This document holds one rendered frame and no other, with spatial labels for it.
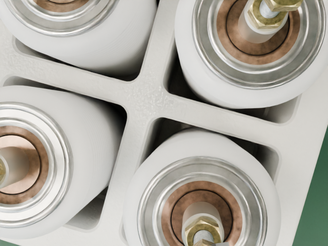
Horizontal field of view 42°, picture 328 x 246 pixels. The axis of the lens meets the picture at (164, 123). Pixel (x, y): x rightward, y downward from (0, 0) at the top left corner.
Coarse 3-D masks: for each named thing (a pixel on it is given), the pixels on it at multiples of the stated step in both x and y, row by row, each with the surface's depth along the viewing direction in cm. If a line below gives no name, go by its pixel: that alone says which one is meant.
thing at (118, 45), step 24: (0, 0) 26; (120, 0) 25; (144, 0) 27; (120, 24) 26; (144, 24) 30; (48, 48) 26; (72, 48) 26; (96, 48) 26; (120, 48) 29; (144, 48) 36; (96, 72) 38; (120, 72) 39
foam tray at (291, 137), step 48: (0, 48) 33; (96, 96) 33; (144, 96) 32; (192, 96) 43; (144, 144) 33; (240, 144) 43; (288, 144) 32; (288, 192) 32; (48, 240) 33; (96, 240) 33; (288, 240) 32
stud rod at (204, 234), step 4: (200, 232) 21; (204, 232) 21; (208, 232) 21; (196, 236) 21; (200, 236) 20; (204, 236) 20; (208, 236) 20; (212, 236) 21; (196, 240) 20; (208, 240) 20; (212, 240) 20
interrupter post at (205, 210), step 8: (192, 208) 24; (200, 208) 23; (208, 208) 24; (184, 216) 24; (192, 216) 22; (200, 216) 22; (208, 216) 22; (216, 216) 23; (184, 224) 22; (184, 232) 22; (184, 240) 22
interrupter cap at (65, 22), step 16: (16, 0) 25; (32, 0) 25; (48, 0) 25; (64, 0) 25; (80, 0) 25; (96, 0) 25; (112, 0) 25; (16, 16) 25; (32, 16) 25; (48, 16) 25; (64, 16) 25; (80, 16) 25; (96, 16) 25; (48, 32) 25; (64, 32) 25; (80, 32) 25
